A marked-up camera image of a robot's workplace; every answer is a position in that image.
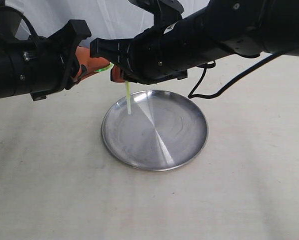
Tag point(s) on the white backdrop cloth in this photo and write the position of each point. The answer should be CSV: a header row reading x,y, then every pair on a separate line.
x,y
106,19

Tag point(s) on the round stainless steel plate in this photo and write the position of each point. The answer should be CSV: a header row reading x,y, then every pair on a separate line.
x,y
164,130

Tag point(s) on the green glow stick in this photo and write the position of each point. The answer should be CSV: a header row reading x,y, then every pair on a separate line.
x,y
127,88

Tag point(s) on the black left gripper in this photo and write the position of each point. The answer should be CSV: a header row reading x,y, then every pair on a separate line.
x,y
46,68

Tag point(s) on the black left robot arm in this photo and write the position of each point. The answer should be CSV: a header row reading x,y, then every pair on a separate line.
x,y
15,26

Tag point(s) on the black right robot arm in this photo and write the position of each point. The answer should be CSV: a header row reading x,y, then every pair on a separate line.
x,y
175,44

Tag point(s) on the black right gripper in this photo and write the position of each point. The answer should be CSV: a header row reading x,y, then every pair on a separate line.
x,y
140,58

